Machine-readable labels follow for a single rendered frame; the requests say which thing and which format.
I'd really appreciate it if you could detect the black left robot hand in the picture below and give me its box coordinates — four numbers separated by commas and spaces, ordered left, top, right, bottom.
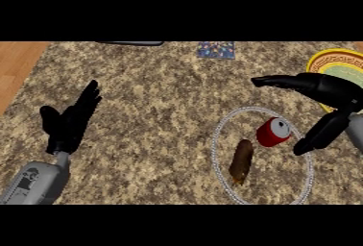
38, 79, 103, 156

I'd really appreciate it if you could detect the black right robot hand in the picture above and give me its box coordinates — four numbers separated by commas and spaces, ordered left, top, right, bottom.
249, 72, 363, 157

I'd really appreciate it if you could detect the yellow patterned plate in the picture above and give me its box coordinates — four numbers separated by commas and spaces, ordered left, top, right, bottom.
305, 48, 363, 113

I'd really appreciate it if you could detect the red can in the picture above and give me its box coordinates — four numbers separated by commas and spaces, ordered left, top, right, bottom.
255, 116, 294, 148

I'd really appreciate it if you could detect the round stone-patterned placemat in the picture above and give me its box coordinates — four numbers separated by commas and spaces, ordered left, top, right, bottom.
210, 106, 314, 206

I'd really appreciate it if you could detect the blue patterned box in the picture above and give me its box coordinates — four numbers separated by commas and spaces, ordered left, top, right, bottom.
196, 40, 236, 61

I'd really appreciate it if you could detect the brown sweet potato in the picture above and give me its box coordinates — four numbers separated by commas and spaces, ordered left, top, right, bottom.
229, 138, 255, 186

